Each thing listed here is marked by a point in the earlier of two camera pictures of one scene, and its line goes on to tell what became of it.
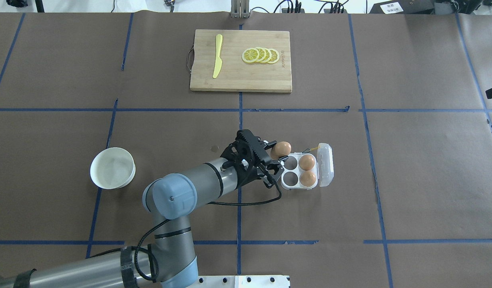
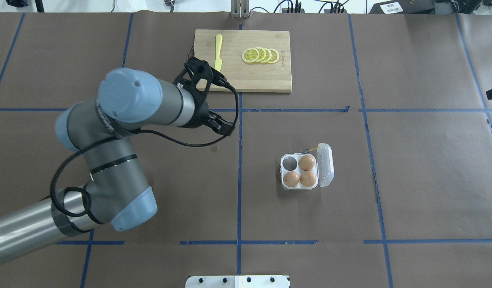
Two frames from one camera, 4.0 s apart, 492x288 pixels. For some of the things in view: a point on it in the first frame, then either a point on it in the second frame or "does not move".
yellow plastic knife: [218, 61] does not move
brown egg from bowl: [281, 149] → [291, 179]
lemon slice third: [262, 54] does not move
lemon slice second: [268, 56] does not move
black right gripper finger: [268, 145] → [214, 114]
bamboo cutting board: [236, 74] does not move
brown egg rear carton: [307, 162] does not move
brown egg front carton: [307, 179] does not move
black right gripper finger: [278, 161] → [224, 129]
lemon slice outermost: [275, 56] does not move
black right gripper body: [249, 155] → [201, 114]
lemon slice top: [250, 55] does not move
